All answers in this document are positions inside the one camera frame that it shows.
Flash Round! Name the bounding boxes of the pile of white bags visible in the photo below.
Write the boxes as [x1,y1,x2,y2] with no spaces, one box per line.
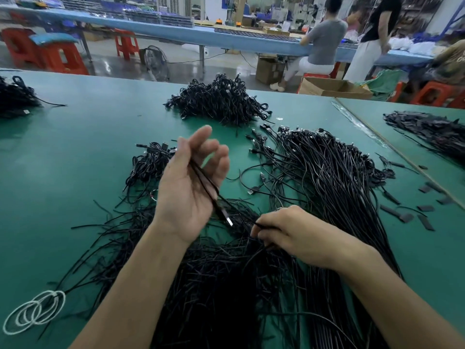
[388,36,440,59]

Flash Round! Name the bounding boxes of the spread of straight black cables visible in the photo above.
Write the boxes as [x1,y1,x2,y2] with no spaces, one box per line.
[383,111,465,168]

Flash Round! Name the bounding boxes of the open cardboard box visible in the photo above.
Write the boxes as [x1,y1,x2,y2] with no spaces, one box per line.
[298,77,373,100]

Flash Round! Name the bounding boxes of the heap of black cables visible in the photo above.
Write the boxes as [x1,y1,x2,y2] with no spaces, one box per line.
[164,74,272,128]
[0,75,66,118]

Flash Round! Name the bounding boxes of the bunch of white wire rings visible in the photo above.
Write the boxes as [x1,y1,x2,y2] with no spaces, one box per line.
[2,290,67,336]

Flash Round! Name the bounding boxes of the bundle of long black cables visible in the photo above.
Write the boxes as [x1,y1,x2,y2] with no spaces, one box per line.
[246,126,402,349]

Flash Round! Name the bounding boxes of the white pillar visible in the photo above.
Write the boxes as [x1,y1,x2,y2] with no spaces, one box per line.
[205,0,229,22]

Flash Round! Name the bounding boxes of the blue metal rack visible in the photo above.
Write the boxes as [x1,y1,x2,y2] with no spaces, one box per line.
[439,0,465,42]

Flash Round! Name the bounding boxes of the grey floor fan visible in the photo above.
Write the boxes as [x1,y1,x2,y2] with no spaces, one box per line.
[140,46,170,83]

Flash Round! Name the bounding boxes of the long blue workbench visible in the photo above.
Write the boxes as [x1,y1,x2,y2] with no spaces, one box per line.
[0,5,433,68]

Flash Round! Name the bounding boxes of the small cluster of knotted cables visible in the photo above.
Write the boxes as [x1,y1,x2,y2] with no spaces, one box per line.
[122,142,179,206]

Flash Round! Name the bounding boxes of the pile of black cables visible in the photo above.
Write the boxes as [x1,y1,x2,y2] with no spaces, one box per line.
[47,145,313,349]

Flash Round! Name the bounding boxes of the scattered dark tie pieces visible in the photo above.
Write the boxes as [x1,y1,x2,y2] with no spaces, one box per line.
[376,152,455,232]

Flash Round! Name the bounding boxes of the green bag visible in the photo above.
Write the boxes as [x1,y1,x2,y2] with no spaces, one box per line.
[363,69,409,101]

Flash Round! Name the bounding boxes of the small cardboard box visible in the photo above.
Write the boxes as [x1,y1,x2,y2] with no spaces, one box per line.
[255,56,286,86]

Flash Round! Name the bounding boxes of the red plastic stool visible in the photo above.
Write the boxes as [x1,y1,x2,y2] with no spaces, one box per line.
[115,30,140,61]
[0,27,41,68]
[410,81,465,110]

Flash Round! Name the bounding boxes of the person's left hand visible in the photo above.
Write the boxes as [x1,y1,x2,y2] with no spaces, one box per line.
[153,126,232,246]

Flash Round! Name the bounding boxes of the single black cable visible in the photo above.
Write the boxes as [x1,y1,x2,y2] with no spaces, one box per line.
[190,159,280,233]

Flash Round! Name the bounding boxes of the person's right forearm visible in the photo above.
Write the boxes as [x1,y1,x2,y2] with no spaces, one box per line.
[338,247,465,349]

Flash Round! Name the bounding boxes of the person's left forearm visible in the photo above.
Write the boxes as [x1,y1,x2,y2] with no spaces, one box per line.
[69,222,190,349]

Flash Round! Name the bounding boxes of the red stool with blue seat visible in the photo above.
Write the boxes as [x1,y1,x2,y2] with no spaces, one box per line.
[29,33,90,76]

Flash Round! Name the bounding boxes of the metal storage shelf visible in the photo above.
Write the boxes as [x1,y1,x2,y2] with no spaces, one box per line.
[400,0,444,33]

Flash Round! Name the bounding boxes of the person's right hand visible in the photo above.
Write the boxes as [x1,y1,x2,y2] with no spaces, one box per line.
[250,205,366,275]

